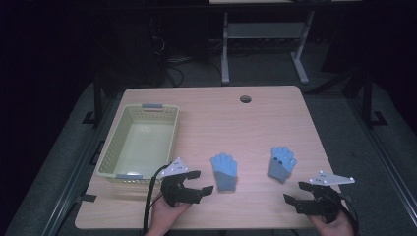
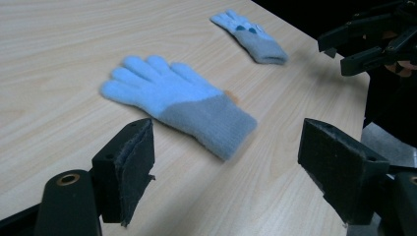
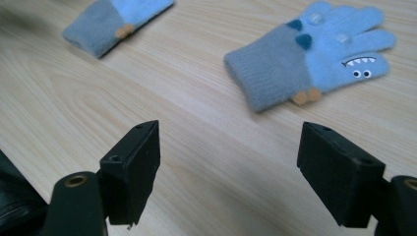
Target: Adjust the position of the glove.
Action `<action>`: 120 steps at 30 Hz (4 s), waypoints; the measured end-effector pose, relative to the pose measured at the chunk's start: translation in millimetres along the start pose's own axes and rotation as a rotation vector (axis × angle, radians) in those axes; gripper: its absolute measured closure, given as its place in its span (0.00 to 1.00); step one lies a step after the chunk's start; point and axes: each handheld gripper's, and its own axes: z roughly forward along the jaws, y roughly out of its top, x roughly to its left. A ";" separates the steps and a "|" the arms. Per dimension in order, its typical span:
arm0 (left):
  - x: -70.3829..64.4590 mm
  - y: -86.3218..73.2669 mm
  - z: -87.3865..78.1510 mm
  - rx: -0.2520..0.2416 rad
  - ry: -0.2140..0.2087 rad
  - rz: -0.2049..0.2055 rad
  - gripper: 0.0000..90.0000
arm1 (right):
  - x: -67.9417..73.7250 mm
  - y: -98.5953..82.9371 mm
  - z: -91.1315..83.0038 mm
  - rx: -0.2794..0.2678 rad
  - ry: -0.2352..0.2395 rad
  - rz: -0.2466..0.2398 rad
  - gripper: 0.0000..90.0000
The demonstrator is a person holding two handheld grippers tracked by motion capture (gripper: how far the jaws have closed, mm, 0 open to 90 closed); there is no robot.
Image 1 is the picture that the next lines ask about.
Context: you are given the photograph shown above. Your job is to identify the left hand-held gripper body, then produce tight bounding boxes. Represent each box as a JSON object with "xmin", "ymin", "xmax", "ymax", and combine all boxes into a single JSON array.
[{"xmin": 159, "ymin": 156, "xmax": 202, "ymax": 208}]

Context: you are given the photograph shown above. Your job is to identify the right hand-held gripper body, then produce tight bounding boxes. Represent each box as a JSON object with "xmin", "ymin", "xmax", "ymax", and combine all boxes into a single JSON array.
[{"xmin": 294, "ymin": 169, "xmax": 356, "ymax": 224}]

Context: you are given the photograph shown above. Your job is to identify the blue knit glove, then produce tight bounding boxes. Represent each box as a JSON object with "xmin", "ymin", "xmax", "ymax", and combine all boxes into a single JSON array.
[
  {"xmin": 267, "ymin": 146, "xmax": 298, "ymax": 184},
  {"xmin": 209, "ymin": 151, "xmax": 239, "ymax": 193}
]

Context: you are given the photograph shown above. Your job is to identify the pale yellow plastic basket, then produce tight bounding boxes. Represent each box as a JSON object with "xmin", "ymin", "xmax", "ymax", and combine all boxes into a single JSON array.
[{"xmin": 95, "ymin": 103, "xmax": 181, "ymax": 185}]

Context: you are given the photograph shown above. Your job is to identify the person's right hand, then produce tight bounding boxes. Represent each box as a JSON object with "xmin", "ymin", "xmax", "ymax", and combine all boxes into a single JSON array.
[{"xmin": 307, "ymin": 210, "xmax": 356, "ymax": 236}]

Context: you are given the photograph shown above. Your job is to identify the person's left hand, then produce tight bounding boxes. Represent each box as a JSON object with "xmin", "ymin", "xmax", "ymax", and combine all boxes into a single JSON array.
[{"xmin": 145, "ymin": 196, "xmax": 194, "ymax": 236}]

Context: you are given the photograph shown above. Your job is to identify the black metal stand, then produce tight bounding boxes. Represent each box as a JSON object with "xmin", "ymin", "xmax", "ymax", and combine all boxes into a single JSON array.
[
  {"xmin": 360, "ymin": 70, "xmax": 388, "ymax": 129},
  {"xmin": 82, "ymin": 73, "xmax": 104, "ymax": 126}
]

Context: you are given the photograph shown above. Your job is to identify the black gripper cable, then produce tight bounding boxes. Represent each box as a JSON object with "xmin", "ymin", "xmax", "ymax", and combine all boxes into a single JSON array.
[
  {"xmin": 142, "ymin": 164, "xmax": 170, "ymax": 236},
  {"xmin": 337, "ymin": 192, "xmax": 360, "ymax": 232}
]

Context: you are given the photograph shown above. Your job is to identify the cables on floor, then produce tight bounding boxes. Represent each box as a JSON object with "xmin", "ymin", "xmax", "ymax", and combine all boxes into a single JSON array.
[{"xmin": 161, "ymin": 55, "xmax": 205, "ymax": 87}]

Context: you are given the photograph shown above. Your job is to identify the grey metal table frame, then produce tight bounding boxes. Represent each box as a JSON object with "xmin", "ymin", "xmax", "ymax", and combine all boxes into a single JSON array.
[{"xmin": 220, "ymin": 9, "xmax": 317, "ymax": 86}]

